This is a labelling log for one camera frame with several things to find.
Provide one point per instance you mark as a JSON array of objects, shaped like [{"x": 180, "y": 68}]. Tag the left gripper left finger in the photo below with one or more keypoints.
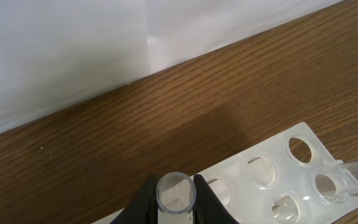
[{"x": 143, "y": 205}]

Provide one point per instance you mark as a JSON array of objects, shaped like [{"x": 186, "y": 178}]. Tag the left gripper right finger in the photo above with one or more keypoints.
[{"x": 208, "y": 208}]

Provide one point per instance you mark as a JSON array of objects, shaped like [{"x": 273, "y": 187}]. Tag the clear test tube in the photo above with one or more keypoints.
[
  {"x": 356, "y": 174},
  {"x": 160, "y": 199}
]

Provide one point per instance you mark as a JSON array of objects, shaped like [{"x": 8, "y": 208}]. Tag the white test tube rack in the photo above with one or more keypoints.
[{"x": 291, "y": 180}]

